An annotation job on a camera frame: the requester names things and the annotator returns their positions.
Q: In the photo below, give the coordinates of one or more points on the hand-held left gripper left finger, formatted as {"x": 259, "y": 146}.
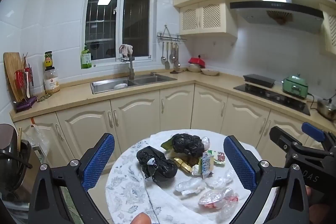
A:
{"x": 99, "y": 161}

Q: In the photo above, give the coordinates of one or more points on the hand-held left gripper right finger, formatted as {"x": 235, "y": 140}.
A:
{"x": 240, "y": 163}

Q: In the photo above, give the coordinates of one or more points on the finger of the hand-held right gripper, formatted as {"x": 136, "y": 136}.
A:
{"x": 312, "y": 132}
{"x": 279, "y": 138}

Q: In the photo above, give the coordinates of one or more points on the gold foil wrapper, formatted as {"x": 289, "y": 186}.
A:
{"x": 185, "y": 163}

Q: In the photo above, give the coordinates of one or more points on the green foil wrapper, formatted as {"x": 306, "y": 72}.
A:
{"x": 166, "y": 145}

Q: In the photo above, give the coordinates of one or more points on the white green snack packet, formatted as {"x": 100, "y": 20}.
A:
{"x": 220, "y": 157}

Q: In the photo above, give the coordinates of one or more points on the steel pot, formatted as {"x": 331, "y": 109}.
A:
{"x": 326, "y": 108}

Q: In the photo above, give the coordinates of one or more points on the clear plastic wrapper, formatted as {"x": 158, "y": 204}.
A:
{"x": 225, "y": 213}
{"x": 190, "y": 184}
{"x": 219, "y": 182}

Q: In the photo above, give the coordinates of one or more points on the translucent white snack packet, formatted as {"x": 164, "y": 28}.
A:
{"x": 206, "y": 164}

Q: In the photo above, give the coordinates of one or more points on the black induction cooktop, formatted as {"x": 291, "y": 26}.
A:
{"x": 288, "y": 104}

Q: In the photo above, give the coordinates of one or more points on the round table with floral cloth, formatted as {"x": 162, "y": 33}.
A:
{"x": 126, "y": 187}

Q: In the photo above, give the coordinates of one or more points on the clear bag with red residue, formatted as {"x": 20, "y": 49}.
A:
{"x": 212, "y": 199}

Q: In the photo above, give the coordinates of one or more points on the green electric pot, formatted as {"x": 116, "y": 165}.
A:
{"x": 295, "y": 86}

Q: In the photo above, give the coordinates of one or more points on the black plastic bag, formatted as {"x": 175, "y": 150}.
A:
{"x": 157, "y": 169}
{"x": 187, "y": 145}

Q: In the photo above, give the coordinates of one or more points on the cream base cabinets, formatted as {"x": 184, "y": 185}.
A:
{"x": 139, "y": 113}

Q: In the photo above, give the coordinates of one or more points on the black grill pan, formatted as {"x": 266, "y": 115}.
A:
{"x": 258, "y": 79}

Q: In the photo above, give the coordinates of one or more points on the hanging clear plastic bag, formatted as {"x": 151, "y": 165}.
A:
{"x": 38, "y": 137}

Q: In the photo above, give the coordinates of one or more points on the brown rounded object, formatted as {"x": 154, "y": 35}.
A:
{"x": 141, "y": 218}

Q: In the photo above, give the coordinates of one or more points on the steel double sink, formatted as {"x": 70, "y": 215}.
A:
{"x": 105, "y": 87}

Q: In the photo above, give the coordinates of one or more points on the white dish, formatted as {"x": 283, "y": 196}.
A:
{"x": 120, "y": 86}

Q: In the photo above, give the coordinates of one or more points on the black appliance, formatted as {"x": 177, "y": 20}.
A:
{"x": 10, "y": 155}

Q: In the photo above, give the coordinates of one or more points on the clear jar orange label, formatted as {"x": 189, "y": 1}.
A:
{"x": 51, "y": 81}

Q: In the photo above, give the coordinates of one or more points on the beige bowl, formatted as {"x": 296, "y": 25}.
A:
{"x": 210, "y": 72}

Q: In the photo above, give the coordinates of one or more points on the steel faucet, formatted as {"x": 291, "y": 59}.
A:
{"x": 131, "y": 69}

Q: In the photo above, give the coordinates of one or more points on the green dish soap bottle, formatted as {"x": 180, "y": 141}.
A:
{"x": 85, "y": 58}

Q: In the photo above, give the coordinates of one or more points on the cream lattice door cabinet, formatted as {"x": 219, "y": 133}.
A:
{"x": 330, "y": 29}
{"x": 207, "y": 16}

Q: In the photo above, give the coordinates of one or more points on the white bowl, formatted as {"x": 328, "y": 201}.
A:
{"x": 194, "y": 69}

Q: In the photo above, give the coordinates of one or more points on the red pot lid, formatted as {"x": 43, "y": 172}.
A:
{"x": 197, "y": 61}

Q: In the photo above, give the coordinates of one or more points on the sauce bottle yellow label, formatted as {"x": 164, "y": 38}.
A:
{"x": 48, "y": 61}

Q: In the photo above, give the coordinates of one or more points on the purple utensil holder with knives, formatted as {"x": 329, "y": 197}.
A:
{"x": 25, "y": 77}

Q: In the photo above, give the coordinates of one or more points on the dark scrubber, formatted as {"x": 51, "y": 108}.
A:
{"x": 174, "y": 72}

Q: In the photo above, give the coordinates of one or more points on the pink dishcloth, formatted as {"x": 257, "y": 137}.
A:
{"x": 127, "y": 49}

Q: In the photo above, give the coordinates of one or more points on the steel ladle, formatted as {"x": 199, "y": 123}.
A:
{"x": 176, "y": 64}
{"x": 172, "y": 57}

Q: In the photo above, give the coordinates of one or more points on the steel spatula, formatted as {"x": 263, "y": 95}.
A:
{"x": 167, "y": 64}

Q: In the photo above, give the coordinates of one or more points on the steel spoon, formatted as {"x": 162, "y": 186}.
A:
{"x": 163, "y": 57}

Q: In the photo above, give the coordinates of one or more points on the black range hood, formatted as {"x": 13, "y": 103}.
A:
{"x": 275, "y": 14}

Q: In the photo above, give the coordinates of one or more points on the wooden cutting board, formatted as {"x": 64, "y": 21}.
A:
{"x": 10, "y": 69}

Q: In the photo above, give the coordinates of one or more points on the steel utensil rack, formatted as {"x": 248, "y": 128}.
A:
{"x": 170, "y": 36}

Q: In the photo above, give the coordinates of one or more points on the kitchen window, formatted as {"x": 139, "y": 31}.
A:
{"x": 136, "y": 16}

